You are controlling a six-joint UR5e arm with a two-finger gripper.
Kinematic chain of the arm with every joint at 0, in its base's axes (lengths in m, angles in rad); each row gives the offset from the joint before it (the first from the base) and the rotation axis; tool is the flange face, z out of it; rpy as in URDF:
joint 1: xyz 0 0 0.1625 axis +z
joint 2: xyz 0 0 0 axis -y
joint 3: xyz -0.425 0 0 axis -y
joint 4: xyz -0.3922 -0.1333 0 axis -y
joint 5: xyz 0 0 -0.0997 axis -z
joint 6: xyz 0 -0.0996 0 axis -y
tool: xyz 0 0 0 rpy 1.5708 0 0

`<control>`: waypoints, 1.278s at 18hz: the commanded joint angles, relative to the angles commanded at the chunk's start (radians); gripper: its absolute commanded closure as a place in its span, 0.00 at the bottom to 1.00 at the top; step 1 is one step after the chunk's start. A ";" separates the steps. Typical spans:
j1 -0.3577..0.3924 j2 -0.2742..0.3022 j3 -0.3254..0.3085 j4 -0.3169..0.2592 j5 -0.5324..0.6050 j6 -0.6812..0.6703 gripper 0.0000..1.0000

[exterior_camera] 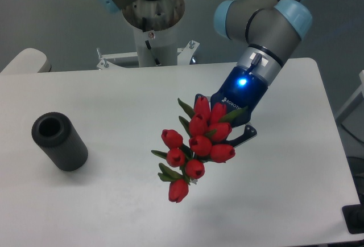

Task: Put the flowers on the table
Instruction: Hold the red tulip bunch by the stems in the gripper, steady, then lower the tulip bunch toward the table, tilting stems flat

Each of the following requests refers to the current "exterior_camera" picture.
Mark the black device at table edge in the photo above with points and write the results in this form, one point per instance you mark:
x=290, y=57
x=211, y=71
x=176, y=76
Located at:
x=353, y=215

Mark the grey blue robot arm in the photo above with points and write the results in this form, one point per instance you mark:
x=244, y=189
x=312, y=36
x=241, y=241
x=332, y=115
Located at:
x=272, y=30

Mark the white metal base frame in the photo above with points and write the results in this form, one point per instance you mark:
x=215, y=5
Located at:
x=119, y=58

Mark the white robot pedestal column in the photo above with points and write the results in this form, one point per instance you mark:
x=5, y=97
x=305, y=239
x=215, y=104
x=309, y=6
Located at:
x=156, y=48

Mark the black ribbed cylindrical vase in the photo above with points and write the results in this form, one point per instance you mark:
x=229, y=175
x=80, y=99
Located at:
x=54, y=133

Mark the red tulip bouquet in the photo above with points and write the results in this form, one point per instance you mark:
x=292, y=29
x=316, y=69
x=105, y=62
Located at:
x=208, y=130

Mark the white furniture at right edge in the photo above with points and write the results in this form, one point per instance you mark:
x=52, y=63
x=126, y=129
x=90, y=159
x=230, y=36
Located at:
x=351, y=103

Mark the beige chair backrest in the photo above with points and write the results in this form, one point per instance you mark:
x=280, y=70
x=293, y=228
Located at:
x=28, y=61

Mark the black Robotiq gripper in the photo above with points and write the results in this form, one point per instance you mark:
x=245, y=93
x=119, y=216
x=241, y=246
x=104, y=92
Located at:
x=239, y=90

